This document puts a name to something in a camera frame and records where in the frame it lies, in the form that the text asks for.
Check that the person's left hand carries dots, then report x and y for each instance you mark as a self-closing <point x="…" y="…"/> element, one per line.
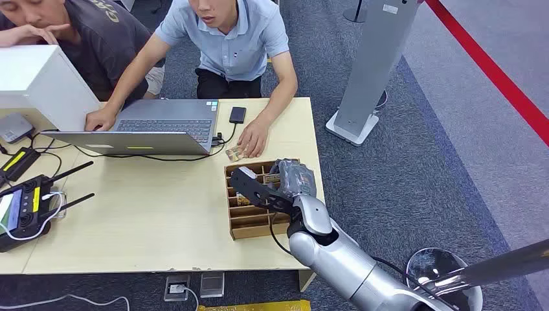
<point x="254" y="137"/>

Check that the person's hand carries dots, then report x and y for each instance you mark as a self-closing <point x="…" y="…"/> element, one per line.
<point x="38" y="35"/>

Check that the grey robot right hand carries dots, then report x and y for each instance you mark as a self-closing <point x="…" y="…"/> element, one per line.
<point x="296" y="178"/>

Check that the person's right hand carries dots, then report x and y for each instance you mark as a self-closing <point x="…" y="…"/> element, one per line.
<point x="99" y="121"/>

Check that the patterned card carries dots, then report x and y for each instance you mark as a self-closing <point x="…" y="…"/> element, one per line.
<point x="270" y="178"/>
<point x="242" y="200"/>
<point x="235" y="153"/>

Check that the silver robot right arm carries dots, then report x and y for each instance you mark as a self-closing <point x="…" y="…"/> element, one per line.
<point x="343" y="266"/>

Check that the wooden card holder box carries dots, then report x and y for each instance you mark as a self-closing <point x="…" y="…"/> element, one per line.
<point x="251" y="225"/>

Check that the person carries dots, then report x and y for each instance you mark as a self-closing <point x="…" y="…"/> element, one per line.
<point x="240" y="47"/>
<point x="103" y="47"/>

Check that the black external drive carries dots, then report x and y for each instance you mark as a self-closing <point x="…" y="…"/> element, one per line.
<point x="237" y="115"/>

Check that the white monitor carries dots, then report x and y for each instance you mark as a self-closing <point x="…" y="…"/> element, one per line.
<point x="40" y="83"/>

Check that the grey laptop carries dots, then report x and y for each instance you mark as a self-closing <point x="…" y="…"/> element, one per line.
<point x="167" y="120"/>

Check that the grey mini computer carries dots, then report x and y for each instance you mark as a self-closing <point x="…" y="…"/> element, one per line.
<point x="13" y="128"/>

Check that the black power adapter yellow label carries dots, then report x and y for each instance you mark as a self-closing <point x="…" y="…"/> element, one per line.
<point x="17" y="164"/>

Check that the wooden table leg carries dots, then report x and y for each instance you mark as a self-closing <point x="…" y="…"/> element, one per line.
<point x="306" y="281"/>

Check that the black remote controller with antennas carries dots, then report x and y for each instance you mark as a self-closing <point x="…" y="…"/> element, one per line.
<point x="25" y="210"/>

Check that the yellow floor tape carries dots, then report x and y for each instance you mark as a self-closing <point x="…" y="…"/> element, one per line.
<point x="257" y="306"/>

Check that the floor socket cover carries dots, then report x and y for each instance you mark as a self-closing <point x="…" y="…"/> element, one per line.
<point x="212" y="285"/>

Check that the grey kiosk stand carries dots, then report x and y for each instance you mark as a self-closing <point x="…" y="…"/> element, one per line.
<point x="371" y="64"/>

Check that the round stanchion base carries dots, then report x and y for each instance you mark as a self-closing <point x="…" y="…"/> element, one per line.
<point x="355" y="15"/>

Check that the floor power socket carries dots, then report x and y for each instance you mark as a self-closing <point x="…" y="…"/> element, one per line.
<point x="176" y="287"/>

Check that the chrome stanchion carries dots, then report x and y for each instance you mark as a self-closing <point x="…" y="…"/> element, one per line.
<point x="472" y="274"/>

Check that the red barrier belt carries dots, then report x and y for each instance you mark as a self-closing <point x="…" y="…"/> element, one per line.
<point x="493" y="73"/>

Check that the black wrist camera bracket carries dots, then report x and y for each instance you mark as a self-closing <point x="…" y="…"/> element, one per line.
<point x="257" y="191"/>

